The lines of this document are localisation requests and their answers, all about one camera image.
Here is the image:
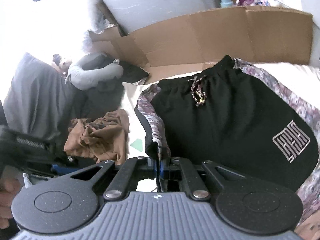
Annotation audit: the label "brown cardboard sheet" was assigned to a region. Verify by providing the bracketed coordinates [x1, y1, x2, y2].
[91, 6, 313, 82]

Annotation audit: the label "black shorts with floral trim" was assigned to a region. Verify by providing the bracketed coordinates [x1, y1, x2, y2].
[135, 56, 319, 220]

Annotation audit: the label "brown crumpled garment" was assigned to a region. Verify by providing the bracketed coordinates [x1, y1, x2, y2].
[64, 109, 130, 165]

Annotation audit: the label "person's left hand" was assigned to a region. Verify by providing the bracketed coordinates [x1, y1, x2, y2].
[0, 178, 21, 229]

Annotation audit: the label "light blue bottle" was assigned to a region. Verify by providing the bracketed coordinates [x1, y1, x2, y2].
[220, 0, 234, 8]

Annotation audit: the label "black garment pile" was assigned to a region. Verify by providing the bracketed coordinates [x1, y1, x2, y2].
[81, 60, 149, 120]

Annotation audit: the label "purple white plastic package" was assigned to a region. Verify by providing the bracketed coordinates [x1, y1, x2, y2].
[236, 0, 279, 7]

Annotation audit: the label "white patterned bed sheet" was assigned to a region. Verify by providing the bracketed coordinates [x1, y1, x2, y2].
[120, 62, 319, 158]

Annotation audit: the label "grey neck pillow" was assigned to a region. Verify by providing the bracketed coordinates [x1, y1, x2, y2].
[65, 53, 124, 90]

